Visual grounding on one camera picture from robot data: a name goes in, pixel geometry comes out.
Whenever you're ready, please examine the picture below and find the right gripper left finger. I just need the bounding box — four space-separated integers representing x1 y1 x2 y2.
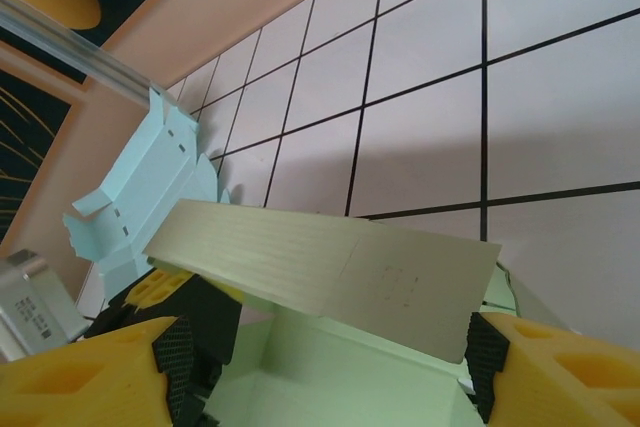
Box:
0 315 197 427

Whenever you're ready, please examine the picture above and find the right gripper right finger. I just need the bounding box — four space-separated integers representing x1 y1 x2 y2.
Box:
465 310 640 427

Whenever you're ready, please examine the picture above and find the green paper box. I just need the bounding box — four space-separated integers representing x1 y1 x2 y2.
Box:
142 198 516 427

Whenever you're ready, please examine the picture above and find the light blue paper box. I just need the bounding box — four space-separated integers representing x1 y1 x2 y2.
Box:
62 88 241 293

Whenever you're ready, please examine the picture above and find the aluminium corner post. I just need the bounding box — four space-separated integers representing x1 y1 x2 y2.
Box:
0 0 154 106

